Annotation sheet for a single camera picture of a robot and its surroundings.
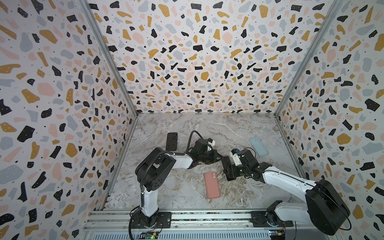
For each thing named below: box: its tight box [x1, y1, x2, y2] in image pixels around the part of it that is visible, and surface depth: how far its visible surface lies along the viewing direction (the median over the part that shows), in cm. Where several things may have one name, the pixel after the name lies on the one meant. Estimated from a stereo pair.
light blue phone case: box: [249, 137, 269, 157], surface depth 105 cm
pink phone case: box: [203, 171, 221, 199], surface depth 88 cm
